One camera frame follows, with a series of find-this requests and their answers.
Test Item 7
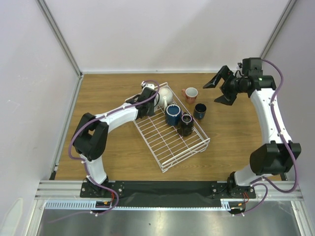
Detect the white speckled mug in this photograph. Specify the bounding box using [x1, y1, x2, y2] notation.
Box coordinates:
[158, 88, 173, 109]

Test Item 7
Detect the dark blue enamel mug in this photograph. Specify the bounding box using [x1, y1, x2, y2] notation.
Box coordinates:
[165, 104, 182, 126]

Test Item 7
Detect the small dark blue cup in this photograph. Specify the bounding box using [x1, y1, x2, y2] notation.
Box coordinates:
[193, 103, 207, 120]

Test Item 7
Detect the black mug white interior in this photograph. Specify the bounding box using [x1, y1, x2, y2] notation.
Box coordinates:
[177, 113, 194, 137]

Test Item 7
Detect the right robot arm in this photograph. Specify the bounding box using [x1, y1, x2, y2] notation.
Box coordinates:
[204, 58, 301, 198]

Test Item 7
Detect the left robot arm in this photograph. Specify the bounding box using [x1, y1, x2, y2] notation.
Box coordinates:
[68, 83, 158, 197]

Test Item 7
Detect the red mug white interior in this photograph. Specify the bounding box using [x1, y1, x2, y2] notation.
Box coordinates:
[182, 87, 198, 104]

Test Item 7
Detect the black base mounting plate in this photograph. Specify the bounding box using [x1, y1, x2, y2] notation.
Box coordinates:
[80, 180, 256, 207]

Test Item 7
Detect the white wire dish rack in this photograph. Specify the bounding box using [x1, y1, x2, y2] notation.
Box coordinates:
[125, 82, 211, 174]

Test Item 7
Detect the aluminium cable duct rail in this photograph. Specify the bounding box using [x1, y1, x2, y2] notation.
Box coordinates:
[45, 200, 96, 210]

